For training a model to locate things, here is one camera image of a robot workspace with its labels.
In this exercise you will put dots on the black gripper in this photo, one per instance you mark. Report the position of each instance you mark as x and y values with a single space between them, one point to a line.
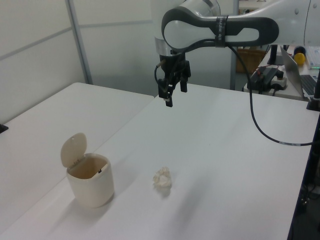
172 65

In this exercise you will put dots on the white paper trash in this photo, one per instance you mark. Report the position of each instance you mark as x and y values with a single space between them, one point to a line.
162 178

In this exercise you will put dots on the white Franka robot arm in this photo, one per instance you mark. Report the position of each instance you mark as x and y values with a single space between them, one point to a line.
185 27

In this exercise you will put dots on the small white lidded bin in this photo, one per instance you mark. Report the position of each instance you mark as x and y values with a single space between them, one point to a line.
92 190

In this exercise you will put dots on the brown cardboard box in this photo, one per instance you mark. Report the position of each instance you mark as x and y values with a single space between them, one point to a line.
247 61

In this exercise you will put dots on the black electronics box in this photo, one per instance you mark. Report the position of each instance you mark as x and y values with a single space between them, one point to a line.
262 76

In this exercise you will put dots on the black monitor stand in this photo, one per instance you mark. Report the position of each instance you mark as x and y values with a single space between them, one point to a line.
273 56

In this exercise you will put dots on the silver open laptop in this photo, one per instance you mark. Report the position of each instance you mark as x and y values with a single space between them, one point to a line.
291 67

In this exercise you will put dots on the yellow ball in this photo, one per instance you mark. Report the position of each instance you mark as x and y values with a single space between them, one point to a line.
299 59

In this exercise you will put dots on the black pole with clamp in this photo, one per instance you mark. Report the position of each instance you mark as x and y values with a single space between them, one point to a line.
317 92

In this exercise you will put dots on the clear plastic storage box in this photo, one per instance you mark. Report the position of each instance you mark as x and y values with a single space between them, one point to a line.
314 57

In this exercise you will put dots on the grey metal post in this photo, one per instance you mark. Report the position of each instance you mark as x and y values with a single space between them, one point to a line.
232 75

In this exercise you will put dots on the white emergency stop switch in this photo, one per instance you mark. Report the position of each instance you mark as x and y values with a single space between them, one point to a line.
279 83

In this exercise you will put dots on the grey partition post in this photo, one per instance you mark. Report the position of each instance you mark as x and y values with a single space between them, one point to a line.
80 45

